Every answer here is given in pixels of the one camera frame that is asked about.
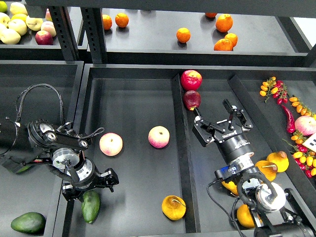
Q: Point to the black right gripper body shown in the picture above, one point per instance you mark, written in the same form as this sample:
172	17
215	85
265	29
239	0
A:
228	135

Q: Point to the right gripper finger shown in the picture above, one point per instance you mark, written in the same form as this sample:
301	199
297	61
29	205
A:
198	116
227	106

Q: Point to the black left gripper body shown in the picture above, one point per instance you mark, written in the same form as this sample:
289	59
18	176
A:
85	178

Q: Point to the green avocado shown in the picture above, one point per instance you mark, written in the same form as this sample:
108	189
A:
90	206

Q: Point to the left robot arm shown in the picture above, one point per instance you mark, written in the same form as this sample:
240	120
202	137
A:
57	146

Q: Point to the yellow pear under gripper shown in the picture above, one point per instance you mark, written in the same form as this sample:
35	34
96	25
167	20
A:
231	186

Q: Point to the yellow pear with brown stem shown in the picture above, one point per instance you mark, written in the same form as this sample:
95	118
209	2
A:
269	169

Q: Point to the avocado bottom left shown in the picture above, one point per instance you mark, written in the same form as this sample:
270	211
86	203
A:
29	223

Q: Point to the yellow pear bottom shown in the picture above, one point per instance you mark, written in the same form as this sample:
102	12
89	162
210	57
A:
244	217

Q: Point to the dark red apple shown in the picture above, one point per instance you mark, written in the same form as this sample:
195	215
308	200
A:
191	99

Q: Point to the bright red apple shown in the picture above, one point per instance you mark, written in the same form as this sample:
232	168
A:
190	80

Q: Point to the pink apple left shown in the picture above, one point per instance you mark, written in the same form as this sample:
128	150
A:
111	144

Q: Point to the pink apple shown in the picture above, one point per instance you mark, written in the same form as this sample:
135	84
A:
111	144
158	137

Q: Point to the pink apple centre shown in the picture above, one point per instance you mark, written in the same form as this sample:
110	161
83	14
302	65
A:
158	137

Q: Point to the black middle tray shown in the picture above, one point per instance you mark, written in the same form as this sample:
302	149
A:
130	101

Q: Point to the black tray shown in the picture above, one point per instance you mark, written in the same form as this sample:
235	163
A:
36	189
130	101

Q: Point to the upper cherry tomato bunch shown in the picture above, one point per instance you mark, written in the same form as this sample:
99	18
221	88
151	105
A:
274	88

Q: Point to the cherry tomato bunch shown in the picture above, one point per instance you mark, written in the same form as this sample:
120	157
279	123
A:
274	88
304	157

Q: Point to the red chili pepper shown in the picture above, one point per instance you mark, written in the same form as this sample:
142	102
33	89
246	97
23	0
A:
290	125

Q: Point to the orange on shelf front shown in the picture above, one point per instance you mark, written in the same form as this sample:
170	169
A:
223	45

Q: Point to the orange behind front orange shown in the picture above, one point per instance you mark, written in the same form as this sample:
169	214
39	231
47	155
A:
233	38

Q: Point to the middle orange tomato bunch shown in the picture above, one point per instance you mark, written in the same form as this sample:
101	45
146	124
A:
301	108

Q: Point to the pink apple right tray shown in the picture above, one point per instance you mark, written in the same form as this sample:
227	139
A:
305	125

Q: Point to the lower cherry tomato bunch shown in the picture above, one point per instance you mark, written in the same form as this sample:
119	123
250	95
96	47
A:
304	157

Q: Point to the white label card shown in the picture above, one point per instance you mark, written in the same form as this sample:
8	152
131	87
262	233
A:
310	143

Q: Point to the orange on shelf centre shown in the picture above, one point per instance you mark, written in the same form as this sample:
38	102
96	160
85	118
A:
183	35

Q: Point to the large orange on shelf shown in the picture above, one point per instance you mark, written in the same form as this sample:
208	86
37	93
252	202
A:
224	23

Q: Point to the orange at shelf back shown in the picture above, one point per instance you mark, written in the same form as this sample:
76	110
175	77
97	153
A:
210	15

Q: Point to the black left tray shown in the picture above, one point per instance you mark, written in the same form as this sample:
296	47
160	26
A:
36	189

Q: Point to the orange on shelf left edge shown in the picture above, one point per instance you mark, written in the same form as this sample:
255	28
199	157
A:
107	22

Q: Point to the black shelf upright right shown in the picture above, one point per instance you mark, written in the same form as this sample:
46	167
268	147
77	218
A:
93	25

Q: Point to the black shelf upright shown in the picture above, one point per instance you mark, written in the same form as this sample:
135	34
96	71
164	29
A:
65	34
93	25

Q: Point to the red apple on shelf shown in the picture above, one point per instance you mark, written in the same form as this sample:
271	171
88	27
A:
44	38

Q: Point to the black shelf upright left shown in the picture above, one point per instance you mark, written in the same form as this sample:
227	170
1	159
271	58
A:
65	34

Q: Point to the peach on shelf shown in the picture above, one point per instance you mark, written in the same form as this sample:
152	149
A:
49	27

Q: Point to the pale yellow apple with stem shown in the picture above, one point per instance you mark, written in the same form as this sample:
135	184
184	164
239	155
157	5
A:
34	24

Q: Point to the pale yellow apple front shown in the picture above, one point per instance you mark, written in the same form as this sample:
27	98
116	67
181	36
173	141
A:
9	36

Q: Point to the pale yellow apple middle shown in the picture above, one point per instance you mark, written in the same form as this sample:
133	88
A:
19	26

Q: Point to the yellow lemon on shelf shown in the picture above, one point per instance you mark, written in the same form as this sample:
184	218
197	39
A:
20	16

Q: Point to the pale apple far left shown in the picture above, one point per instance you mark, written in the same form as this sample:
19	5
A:
4	19

